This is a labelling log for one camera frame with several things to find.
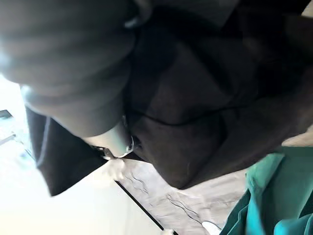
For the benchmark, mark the teal green cloth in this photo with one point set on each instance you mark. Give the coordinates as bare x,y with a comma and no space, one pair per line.
276,195

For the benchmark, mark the dark brown cloth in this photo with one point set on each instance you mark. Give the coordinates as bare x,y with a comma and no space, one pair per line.
185,117

